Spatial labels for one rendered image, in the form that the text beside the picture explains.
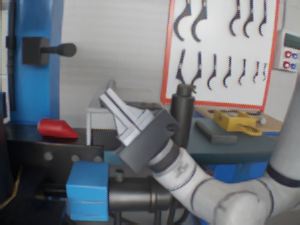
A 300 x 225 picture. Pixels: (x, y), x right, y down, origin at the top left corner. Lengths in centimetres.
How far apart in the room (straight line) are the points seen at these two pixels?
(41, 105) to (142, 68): 170
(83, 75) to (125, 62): 49
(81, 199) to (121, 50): 199
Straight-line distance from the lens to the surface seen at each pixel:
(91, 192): 56
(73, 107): 252
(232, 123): 97
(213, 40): 260
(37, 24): 86
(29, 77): 87
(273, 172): 45
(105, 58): 240
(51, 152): 68
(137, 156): 41
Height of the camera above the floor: 134
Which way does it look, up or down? 15 degrees down
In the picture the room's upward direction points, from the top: 5 degrees clockwise
